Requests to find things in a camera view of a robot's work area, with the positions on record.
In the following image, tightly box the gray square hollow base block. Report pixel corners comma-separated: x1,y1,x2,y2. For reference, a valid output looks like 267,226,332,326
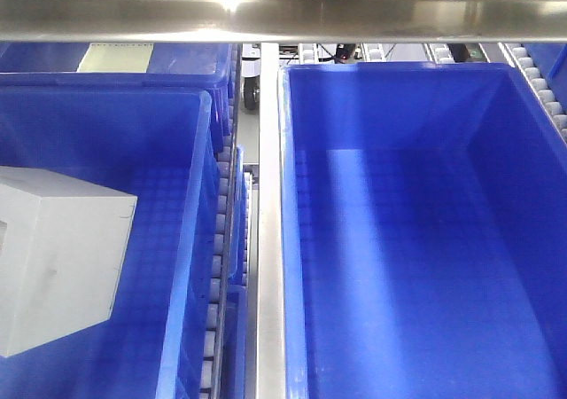
1,166,137,357

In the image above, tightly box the blue target bin right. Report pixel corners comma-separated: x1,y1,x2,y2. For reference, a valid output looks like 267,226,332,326
280,63,566,398

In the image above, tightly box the blue bin rear left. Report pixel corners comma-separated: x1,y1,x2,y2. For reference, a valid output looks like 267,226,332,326
1,42,240,153

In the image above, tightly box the white roller conveyor track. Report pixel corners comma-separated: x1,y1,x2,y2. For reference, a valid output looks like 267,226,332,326
199,44,242,398

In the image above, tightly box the steel shelf beam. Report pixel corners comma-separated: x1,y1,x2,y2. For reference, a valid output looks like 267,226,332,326
1,0,566,43

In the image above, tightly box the steel divider rail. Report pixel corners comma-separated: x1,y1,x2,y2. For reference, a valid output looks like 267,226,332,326
255,43,286,398

